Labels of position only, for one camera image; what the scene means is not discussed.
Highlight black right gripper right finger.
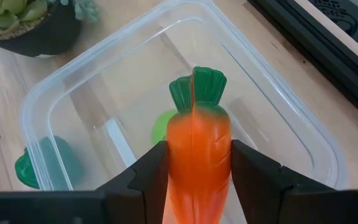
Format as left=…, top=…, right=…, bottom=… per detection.
left=231, top=139, right=358, bottom=224

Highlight succulents in black bowl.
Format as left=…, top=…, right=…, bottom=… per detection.
left=0, top=0, right=101, bottom=58

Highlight clear plastic container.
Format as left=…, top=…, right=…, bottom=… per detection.
left=19, top=0, right=347, bottom=192

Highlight orange toy carrot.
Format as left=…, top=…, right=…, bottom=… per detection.
left=162, top=66, right=232, bottom=224

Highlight light green toy apple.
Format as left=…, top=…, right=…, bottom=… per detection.
left=150, top=109, right=178, bottom=146

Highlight dark green toy pepper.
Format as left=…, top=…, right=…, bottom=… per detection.
left=14, top=135, right=85, bottom=190

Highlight black aluminium rig frame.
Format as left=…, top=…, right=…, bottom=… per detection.
left=247, top=0, right=358, bottom=128

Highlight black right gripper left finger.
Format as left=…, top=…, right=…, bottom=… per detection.
left=0, top=140, right=170, bottom=224

